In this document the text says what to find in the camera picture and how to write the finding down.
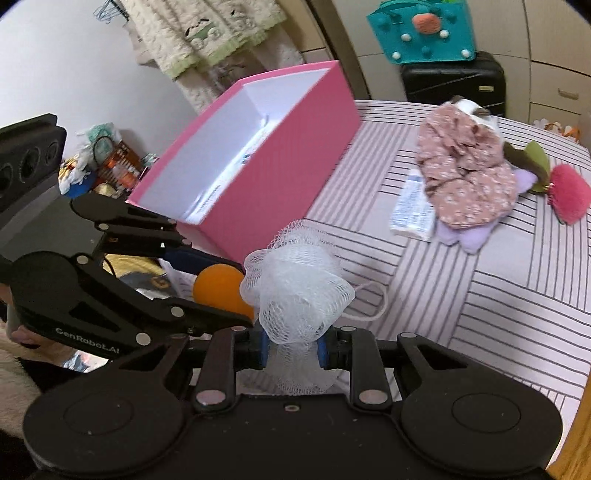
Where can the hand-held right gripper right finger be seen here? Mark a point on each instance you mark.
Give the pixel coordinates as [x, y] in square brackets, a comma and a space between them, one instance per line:
[323, 353]

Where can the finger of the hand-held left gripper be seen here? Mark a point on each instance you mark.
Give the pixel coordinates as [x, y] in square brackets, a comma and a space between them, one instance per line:
[217, 318]
[198, 264]

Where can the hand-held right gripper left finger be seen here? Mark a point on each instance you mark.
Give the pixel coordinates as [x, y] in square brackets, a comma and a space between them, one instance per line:
[262, 351]

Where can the orange soft ball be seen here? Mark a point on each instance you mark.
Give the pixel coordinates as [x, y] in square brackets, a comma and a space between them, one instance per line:
[214, 288]

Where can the white mesh bath sponge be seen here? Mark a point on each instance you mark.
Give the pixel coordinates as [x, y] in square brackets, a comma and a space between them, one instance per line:
[295, 286]

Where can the pink cardboard box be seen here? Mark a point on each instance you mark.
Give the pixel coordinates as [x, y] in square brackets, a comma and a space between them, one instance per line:
[272, 161]

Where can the white tissue packet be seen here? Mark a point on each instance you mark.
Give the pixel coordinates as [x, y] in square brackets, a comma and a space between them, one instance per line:
[411, 212]

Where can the purple plush toy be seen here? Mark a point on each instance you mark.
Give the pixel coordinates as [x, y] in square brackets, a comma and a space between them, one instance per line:
[466, 237]

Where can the green soft ball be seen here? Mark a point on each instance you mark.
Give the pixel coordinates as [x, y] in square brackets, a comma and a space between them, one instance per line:
[539, 159]

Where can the pink fuzzy plush toy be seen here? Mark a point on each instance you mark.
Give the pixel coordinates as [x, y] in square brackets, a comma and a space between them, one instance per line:
[572, 191]

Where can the person's left hand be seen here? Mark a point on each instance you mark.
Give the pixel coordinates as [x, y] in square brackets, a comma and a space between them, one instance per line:
[22, 335]

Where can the yellow bag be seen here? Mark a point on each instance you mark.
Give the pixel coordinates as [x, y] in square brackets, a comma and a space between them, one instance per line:
[138, 277]

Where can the orange snack package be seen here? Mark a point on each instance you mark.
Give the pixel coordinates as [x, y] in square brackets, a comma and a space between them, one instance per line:
[121, 168]

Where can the striped bed sheet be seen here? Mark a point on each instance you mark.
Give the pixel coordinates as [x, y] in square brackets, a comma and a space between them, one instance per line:
[485, 300]

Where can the beige fleece garment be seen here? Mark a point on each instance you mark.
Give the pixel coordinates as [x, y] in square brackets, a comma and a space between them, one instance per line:
[240, 78]

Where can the cream fleece garment green trim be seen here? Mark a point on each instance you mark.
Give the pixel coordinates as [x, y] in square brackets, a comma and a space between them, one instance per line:
[207, 27]

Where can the blue clothes hanger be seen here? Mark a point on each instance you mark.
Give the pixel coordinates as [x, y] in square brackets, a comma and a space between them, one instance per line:
[110, 11]

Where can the white brown plush toy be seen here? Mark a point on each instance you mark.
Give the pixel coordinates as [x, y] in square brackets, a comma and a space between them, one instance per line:
[473, 110]

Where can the black suitcase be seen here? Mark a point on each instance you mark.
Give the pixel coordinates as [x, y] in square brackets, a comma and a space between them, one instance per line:
[452, 85]

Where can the teal felt handbag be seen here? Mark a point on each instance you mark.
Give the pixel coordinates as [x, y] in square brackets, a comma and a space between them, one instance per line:
[415, 39]

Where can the beige wardrobe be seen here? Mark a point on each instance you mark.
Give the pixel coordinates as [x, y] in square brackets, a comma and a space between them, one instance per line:
[545, 55]

